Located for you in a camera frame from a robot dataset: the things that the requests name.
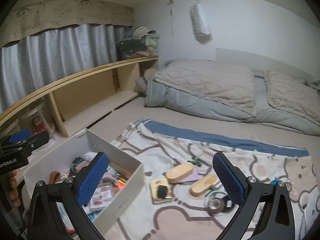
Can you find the brown tape roll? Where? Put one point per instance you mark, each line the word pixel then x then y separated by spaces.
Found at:
pixel 216 205

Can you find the beige valance with drawings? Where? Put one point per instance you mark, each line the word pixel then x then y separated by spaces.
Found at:
pixel 62 12

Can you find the grey fuzzy scrunchie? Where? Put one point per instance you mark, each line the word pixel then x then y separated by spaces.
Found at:
pixel 88 155

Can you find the grey quilt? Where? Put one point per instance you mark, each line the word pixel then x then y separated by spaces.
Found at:
pixel 190 110

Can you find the pink white packet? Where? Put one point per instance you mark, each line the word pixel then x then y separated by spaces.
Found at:
pixel 100 197

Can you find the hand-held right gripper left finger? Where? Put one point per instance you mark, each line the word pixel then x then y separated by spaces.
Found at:
pixel 92 177

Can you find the pink pad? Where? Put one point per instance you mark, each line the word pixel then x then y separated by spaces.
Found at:
pixel 197 175

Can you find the white hanging paper bag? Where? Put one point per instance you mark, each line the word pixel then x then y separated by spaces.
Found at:
pixel 200 20

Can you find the black clip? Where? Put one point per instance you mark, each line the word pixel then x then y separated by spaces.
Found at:
pixel 162 191

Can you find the person's left hand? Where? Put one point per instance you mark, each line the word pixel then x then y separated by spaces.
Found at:
pixel 13 187

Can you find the red dress doll in case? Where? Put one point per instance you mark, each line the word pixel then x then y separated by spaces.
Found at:
pixel 37 126

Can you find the grey curtain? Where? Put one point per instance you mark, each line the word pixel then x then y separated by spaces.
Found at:
pixel 50 55

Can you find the green hair clip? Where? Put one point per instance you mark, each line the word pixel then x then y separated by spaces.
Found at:
pixel 195 161

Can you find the wooden bedside shelf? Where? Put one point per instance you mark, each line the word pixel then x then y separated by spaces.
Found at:
pixel 87 85

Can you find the black bag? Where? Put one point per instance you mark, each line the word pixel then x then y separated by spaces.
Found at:
pixel 131 47

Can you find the green plush toy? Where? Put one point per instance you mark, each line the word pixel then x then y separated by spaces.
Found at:
pixel 152 41

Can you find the white headboard panel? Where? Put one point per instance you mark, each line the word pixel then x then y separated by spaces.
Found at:
pixel 250 56

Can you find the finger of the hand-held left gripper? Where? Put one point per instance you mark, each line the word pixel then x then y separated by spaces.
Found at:
pixel 37 138
pixel 18 135

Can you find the white storage box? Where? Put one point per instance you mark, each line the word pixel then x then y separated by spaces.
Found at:
pixel 130 195

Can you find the beige quilted pillow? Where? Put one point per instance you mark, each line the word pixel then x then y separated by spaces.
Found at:
pixel 292 95
pixel 207 82

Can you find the printed cartoon blanket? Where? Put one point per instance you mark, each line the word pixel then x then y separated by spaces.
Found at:
pixel 162 220

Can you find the cream flat box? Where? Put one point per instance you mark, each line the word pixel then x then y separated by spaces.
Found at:
pixel 153 185

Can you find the white visor hat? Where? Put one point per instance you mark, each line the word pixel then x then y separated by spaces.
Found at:
pixel 142 31

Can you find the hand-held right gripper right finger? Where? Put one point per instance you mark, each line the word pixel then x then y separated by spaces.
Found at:
pixel 227 177

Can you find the wooden oval box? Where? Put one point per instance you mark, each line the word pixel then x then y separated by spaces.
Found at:
pixel 203 185
pixel 178 172

